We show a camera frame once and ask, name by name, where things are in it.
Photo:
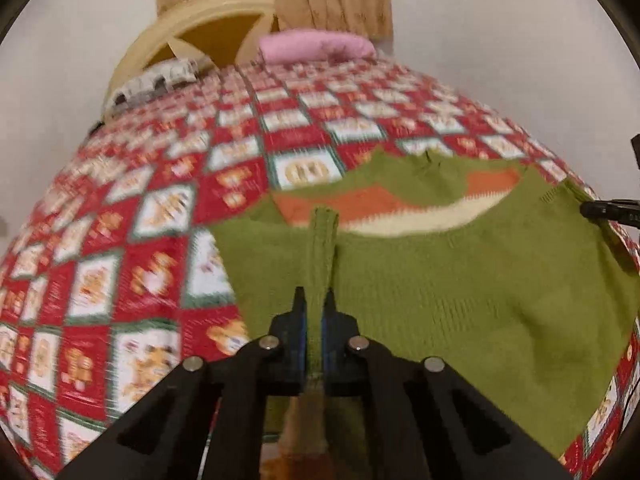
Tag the green orange striped knit sweater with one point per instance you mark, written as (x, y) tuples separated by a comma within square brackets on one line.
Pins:
[(450, 285)]

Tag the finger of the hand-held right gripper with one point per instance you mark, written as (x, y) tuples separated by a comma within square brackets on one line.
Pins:
[(636, 152), (610, 208)]

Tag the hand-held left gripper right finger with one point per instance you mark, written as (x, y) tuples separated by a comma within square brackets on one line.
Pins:
[(327, 330)]

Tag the cream wooden headboard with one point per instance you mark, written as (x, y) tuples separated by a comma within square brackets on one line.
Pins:
[(220, 35)]

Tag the red printed patchwork blanket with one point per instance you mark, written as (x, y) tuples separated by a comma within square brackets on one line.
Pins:
[(150, 210)]

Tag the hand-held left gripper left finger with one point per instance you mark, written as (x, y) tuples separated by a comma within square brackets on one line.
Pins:
[(300, 330)]

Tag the pink pillow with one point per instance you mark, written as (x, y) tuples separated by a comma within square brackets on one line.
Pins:
[(315, 47)]

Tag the white printed pillow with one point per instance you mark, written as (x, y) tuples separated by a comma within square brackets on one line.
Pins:
[(150, 82)]

